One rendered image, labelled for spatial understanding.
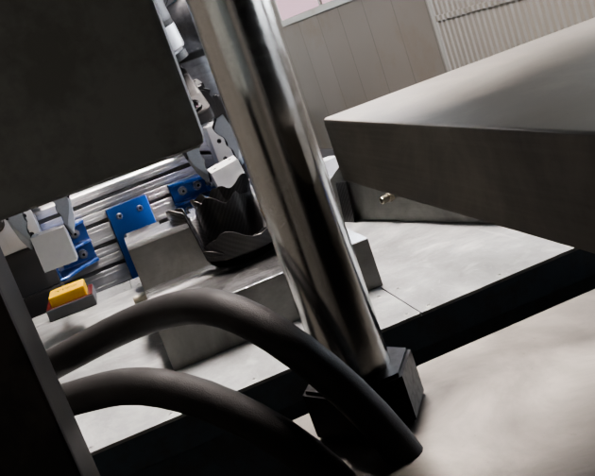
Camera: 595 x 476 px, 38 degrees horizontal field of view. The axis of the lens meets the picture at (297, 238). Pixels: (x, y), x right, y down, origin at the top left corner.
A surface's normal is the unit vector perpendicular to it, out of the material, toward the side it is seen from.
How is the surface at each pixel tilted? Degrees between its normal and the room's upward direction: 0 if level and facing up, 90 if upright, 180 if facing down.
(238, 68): 90
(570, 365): 0
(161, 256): 84
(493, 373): 0
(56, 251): 90
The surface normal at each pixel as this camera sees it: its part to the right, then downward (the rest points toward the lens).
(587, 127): -0.32, -0.92
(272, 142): -0.04, 0.25
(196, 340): 0.23, 0.15
